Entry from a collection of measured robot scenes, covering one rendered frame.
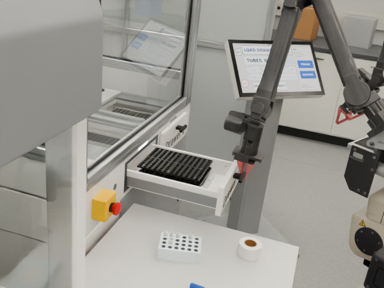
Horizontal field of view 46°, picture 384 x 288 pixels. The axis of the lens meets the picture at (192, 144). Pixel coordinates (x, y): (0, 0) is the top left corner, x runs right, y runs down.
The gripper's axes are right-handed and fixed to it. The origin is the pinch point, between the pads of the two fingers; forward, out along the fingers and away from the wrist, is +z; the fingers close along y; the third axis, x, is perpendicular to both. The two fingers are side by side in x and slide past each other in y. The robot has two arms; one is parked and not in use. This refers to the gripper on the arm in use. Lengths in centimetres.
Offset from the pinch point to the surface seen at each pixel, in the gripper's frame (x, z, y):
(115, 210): 38.2, 3.3, 29.4
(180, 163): 1.7, 1.3, 22.7
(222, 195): 17.4, -0.2, 3.1
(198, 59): -156, 2, 67
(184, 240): 31.2, 10.8, 9.2
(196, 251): 33.8, 11.0, 4.4
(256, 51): -91, -25, 19
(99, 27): 85, -58, 13
